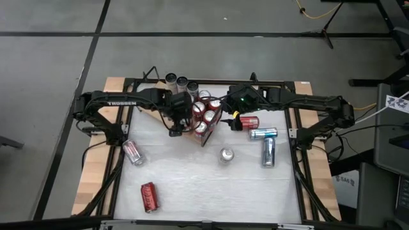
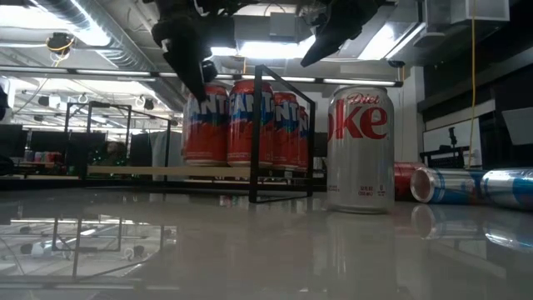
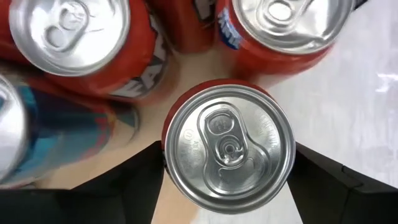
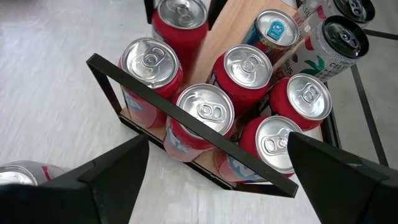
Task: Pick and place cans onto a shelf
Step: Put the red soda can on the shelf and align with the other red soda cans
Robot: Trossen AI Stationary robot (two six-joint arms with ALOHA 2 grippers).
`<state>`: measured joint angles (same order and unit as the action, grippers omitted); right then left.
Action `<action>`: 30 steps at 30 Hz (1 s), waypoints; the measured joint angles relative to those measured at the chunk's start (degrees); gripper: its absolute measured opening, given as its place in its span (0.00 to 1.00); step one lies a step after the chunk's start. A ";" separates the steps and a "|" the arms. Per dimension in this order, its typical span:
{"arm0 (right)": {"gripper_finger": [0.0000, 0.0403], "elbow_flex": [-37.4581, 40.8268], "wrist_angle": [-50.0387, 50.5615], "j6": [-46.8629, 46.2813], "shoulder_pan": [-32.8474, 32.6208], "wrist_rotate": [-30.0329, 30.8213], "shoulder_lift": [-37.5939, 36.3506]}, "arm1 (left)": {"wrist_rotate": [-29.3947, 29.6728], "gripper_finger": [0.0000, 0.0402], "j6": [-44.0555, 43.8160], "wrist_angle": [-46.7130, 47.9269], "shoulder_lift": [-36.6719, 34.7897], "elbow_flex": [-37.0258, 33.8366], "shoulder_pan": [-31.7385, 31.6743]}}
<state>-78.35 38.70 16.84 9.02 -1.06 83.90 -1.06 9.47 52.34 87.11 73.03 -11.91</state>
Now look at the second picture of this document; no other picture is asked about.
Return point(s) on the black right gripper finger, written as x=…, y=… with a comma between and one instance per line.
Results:
x=329, y=43

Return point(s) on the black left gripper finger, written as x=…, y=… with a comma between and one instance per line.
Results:
x=209, y=71
x=191, y=66

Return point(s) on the red soda can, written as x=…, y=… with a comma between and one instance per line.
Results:
x=208, y=137

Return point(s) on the silver Diet Coke can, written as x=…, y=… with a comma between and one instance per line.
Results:
x=360, y=166

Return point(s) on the red Coca-Cola can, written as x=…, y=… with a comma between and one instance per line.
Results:
x=403, y=183

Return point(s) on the blue silver slim can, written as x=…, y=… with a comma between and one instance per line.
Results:
x=510, y=187
x=449, y=185

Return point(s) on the fluorescent ceiling light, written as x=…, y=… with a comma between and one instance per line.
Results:
x=270, y=50

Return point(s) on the person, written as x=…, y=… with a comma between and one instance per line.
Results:
x=114, y=152

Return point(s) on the black cart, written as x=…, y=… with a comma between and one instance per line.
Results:
x=443, y=158

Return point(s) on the black rack frame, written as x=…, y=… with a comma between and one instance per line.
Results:
x=88, y=125

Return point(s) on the white wall board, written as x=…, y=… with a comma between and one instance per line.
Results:
x=437, y=137

